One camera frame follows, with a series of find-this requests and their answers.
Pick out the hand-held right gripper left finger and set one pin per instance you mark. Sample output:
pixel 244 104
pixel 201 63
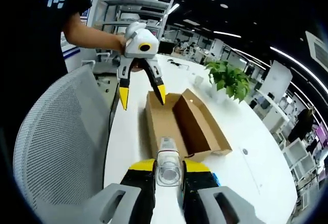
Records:
pixel 138 183

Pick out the person's black t-shirt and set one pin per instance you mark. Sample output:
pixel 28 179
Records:
pixel 38 42

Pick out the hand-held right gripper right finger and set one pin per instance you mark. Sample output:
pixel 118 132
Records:
pixel 200 183

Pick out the row of white office chairs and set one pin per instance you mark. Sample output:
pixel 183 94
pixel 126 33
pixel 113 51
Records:
pixel 299 152

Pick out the grey mesh office chair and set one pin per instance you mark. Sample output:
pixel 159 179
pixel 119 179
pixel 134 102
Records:
pixel 59 137

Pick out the brown cardboard shoe box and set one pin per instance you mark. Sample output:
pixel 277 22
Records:
pixel 164 121

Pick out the white table power strip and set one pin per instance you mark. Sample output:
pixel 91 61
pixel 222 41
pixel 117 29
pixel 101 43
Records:
pixel 249 160

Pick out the purple display screen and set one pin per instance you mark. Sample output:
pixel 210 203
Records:
pixel 321 131

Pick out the white swivel chair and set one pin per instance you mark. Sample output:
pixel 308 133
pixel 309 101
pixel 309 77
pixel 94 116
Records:
pixel 88 63

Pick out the ceiling air vent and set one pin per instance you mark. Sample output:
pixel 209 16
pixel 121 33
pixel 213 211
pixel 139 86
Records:
pixel 319 49

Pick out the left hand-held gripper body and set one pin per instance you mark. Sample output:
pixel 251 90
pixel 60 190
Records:
pixel 142 38

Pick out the ceiling light strip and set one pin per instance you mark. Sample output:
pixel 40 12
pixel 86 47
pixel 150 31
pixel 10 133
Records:
pixel 282 51

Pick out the white bottle clear cap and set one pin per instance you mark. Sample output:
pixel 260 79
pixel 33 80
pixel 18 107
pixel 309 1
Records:
pixel 166 162

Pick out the grey metal shelf rack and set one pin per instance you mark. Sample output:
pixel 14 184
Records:
pixel 138 2

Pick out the small white cup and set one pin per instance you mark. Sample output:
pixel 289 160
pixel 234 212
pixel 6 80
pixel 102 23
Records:
pixel 198 80

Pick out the person's left hand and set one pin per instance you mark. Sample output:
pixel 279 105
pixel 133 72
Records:
pixel 120 43

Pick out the potted green plant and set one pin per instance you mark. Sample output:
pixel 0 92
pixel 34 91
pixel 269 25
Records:
pixel 230 78

